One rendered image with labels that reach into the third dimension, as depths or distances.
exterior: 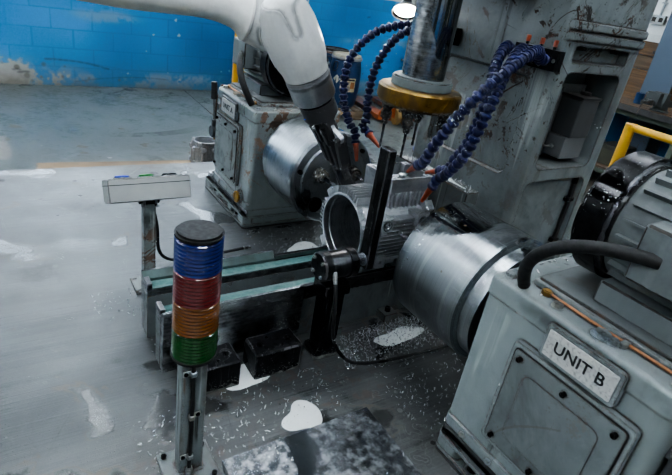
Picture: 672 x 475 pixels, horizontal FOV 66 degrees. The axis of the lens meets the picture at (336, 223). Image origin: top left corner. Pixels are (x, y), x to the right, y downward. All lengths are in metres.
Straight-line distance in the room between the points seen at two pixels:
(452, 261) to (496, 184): 0.38
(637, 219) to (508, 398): 0.31
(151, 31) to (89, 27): 0.65
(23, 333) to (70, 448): 0.32
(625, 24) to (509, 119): 0.30
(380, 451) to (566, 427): 0.25
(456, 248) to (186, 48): 6.07
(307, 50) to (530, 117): 0.50
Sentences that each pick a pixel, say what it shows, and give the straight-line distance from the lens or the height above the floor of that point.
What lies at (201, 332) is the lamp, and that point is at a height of 1.08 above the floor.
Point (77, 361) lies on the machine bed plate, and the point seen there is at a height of 0.80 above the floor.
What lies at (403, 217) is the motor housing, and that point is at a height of 1.06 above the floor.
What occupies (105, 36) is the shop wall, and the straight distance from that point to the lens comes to 6.59.
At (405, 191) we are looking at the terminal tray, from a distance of 1.16.
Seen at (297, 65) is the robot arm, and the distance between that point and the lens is 1.00.
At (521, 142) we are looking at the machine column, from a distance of 1.20.
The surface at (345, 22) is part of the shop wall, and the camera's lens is 7.63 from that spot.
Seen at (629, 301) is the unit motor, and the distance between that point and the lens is 0.78.
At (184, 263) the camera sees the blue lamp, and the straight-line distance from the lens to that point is 0.64.
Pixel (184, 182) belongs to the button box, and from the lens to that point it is 1.19.
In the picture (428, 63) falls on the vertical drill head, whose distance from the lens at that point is 1.11.
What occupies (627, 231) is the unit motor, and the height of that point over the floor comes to 1.28.
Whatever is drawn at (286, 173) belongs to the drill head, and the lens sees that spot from 1.33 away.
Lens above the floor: 1.51
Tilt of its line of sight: 25 degrees down
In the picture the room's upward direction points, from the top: 10 degrees clockwise
